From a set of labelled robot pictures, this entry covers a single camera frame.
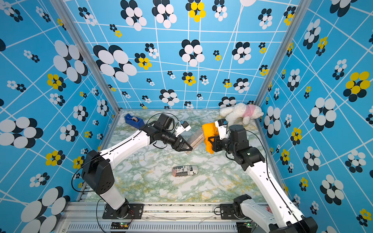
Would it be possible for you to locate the grey rectangular case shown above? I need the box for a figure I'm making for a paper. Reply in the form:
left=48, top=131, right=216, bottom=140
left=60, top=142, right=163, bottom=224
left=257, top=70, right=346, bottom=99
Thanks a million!
left=187, top=128, right=205, bottom=149

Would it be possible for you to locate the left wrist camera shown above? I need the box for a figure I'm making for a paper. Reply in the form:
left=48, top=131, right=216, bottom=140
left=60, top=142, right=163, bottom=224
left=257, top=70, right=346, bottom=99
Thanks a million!
left=175, top=121, right=191, bottom=136

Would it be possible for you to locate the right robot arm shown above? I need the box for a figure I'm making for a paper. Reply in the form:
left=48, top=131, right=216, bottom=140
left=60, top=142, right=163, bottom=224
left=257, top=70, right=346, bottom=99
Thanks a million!
left=208, top=122, right=318, bottom=233

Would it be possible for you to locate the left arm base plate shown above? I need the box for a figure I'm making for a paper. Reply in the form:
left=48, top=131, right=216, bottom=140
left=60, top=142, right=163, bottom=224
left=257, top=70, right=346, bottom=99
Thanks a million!
left=102, top=203, right=144, bottom=220

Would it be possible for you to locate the blue tape dispenser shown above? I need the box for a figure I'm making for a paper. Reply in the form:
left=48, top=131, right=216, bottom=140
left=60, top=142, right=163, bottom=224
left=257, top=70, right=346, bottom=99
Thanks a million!
left=124, top=114, right=145, bottom=129

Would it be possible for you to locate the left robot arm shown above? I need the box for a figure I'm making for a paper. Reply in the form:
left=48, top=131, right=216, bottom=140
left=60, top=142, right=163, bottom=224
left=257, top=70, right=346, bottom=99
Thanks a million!
left=82, top=113, right=193, bottom=218

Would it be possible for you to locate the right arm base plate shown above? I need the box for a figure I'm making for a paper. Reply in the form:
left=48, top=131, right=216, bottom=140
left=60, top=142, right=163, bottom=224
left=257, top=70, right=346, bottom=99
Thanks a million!
left=219, top=203, right=252, bottom=221

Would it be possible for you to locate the newspaper print eyeglass case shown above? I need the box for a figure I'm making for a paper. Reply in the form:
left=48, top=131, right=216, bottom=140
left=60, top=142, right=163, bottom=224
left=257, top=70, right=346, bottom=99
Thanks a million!
left=172, top=165, right=199, bottom=177

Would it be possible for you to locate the white plush dog toy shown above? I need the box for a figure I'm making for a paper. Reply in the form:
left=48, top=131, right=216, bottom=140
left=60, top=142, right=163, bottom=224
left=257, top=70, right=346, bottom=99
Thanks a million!
left=220, top=103, right=264, bottom=126

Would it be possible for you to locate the orange microfiber cloth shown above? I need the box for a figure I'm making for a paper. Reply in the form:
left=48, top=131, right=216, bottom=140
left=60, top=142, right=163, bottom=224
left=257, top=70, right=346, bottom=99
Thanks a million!
left=202, top=122, right=219, bottom=154

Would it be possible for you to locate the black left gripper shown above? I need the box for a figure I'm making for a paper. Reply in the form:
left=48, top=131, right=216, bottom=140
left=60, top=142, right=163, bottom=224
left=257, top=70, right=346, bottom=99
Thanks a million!
left=162, top=130, right=194, bottom=152

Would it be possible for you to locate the aluminium front rail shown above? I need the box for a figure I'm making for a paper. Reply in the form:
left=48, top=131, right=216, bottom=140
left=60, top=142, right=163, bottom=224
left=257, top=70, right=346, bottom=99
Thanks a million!
left=55, top=201, right=309, bottom=233

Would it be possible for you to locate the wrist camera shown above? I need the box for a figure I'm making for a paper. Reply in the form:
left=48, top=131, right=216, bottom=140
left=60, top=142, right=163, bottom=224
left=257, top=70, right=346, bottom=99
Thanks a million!
left=215, top=118, right=229, bottom=140
left=175, top=121, right=191, bottom=136

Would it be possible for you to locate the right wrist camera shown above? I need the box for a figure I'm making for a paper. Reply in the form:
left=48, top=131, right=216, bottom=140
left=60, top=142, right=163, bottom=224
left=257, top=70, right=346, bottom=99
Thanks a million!
left=215, top=118, right=229, bottom=140

